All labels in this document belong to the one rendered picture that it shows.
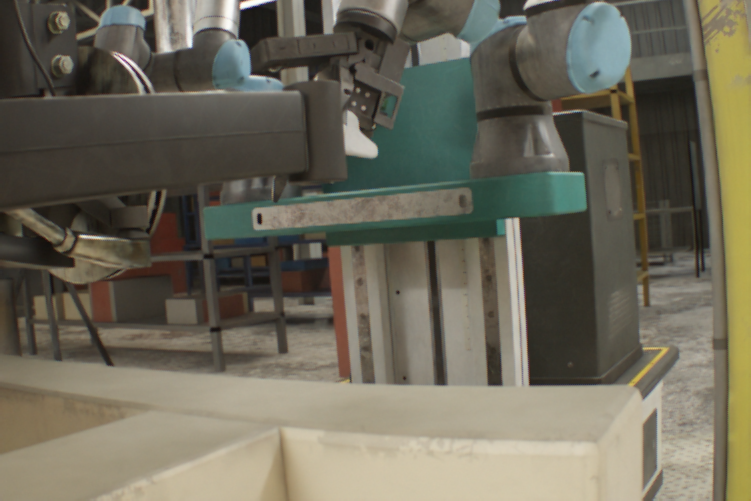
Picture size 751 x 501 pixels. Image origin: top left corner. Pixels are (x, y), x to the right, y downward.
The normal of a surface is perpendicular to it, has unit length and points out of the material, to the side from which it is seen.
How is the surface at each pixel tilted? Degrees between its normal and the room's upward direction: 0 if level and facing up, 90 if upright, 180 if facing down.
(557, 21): 99
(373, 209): 90
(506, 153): 72
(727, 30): 90
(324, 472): 90
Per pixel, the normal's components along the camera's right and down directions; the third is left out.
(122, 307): 0.83, -0.07
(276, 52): 0.44, -0.11
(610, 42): 0.58, 0.07
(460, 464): -0.48, 0.03
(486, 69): -0.83, 0.06
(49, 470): -0.08, -1.00
